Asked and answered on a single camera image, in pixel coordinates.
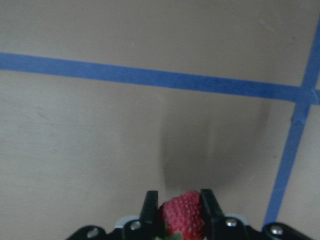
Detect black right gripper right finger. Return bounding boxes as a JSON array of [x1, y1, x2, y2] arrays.
[[200, 189, 225, 240]]

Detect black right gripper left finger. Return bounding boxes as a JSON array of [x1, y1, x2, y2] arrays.
[[139, 190, 158, 240]]

